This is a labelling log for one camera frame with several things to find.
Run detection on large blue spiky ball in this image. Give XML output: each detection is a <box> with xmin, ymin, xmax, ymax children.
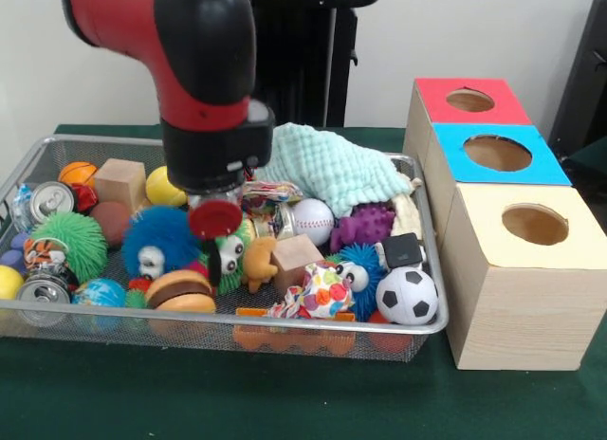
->
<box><xmin>121</xmin><ymin>206</ymin><xmax>200</xmax><ymax>280</ymax></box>

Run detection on clear mesh bin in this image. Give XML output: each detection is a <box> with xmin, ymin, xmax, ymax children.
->
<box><xmin>0</xmin><ymin>135</ymin><xmax>451</xmax><ymax>363</ymax></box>

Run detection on mint green cloth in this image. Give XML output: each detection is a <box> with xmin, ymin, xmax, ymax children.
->
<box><xmin>254</xmin><ymin>123</ymin><xmax>415</xmax><ymax>218</ymax></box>

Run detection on green spiky ball with eyes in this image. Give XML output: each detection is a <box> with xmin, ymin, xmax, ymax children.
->
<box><xmin>204</xmin><ymin>231</ymin><xmax>255</xmax><ymax>297</ymax></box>

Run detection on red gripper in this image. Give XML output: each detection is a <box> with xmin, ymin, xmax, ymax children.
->
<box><xmin>188</xmin><ymin>198</ymin><xmax>244</xmax><ymax>240</ymax></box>

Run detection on small soccer ball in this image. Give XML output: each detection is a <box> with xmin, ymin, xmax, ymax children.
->
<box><xmin>376</xmin><ymin>266</ymin><xmax>440</xmax><ymax>326</ymax></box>

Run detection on plain yellow ball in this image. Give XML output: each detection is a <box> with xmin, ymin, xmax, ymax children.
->
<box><xmin>145</xmin><ymin>165</ymin><xmax>189</xmax><ymax>209</ymax></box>

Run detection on brown burger toy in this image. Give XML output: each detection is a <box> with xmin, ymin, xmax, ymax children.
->
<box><xmin>144</xmin><ymin>269</ymin><xmax>217</xmax><ymax>315</ymax></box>

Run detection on small wooden block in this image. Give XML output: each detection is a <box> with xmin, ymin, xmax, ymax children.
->
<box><xmin>272</xmin><ymin>234</ymin><xmax>325</xmax><ymax>294</ymax></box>
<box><xmin>95</xmin><ymin>158</ymin><xmax>148</xmax><ymax>213</ymax></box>

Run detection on small white baseball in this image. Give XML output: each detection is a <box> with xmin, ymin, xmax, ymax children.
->
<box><xmin>292</xmin><ymin>198</ymin><xmax>336</xmax><ymax>248</ymax></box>

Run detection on wooden box with three holes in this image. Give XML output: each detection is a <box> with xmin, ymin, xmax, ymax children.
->
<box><xmin>403</xmin><ymin>77</ymin><xmax>607</xmax><ymax>372</ymax></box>

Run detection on small colourful fabric toy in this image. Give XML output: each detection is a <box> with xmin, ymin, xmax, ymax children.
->
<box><xmin>270</xmin><ymin>260</ymin><xmax>357</xmax><ymax>320</ymax></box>

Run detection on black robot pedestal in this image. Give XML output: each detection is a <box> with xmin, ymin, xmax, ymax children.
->
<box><xmin>248</xmin><ymin>4</ymin><xmax>359</xmax><ymax>128</ymax></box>

